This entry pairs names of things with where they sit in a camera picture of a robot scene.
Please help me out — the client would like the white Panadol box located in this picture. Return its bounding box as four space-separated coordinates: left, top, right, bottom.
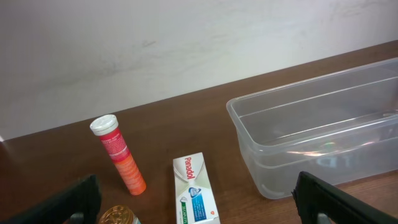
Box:
173 152 221 224

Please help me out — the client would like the gold lid small jar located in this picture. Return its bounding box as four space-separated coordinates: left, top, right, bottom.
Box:
99 205 141 224

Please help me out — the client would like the clear plastic container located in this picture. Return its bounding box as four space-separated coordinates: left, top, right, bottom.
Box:
226 58 397 199

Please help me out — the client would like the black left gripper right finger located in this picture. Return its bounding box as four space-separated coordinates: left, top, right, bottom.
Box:
292 171 397 224

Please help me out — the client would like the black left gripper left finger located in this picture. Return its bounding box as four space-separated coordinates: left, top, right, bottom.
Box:
2 174 101 224

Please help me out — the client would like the orange effervescent tablet tube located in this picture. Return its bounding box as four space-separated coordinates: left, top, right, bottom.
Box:
90 114 146 195

